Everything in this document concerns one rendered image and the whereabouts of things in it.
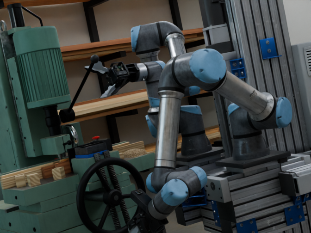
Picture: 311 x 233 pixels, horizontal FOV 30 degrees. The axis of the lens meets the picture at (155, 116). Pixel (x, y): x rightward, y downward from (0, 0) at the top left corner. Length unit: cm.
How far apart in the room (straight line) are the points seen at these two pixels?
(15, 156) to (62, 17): 283
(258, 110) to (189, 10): 397
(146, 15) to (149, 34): 301
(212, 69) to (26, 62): 77
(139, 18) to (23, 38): 340
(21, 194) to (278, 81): 120
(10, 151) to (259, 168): 104
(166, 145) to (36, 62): 64
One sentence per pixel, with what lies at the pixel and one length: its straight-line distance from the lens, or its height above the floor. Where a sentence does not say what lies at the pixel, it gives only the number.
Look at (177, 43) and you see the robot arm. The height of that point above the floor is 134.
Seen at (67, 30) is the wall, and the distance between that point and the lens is 520.
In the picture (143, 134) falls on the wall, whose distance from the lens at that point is 550.
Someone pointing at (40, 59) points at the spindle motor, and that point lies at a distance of 230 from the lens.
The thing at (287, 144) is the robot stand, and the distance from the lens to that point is 262.
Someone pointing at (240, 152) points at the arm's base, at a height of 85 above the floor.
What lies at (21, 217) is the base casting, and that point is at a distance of 232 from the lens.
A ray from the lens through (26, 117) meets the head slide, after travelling 244.
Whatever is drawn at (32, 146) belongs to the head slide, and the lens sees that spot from 244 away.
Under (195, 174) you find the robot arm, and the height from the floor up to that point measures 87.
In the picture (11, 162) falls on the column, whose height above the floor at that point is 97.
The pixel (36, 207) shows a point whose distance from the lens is 222.
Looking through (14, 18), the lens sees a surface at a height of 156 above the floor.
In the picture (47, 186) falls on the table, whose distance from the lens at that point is 219.
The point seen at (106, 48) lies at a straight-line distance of 479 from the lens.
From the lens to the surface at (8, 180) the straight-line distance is 229.
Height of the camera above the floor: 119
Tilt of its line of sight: 3 degrees down
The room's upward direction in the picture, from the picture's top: 11 degrees counter-clockwise
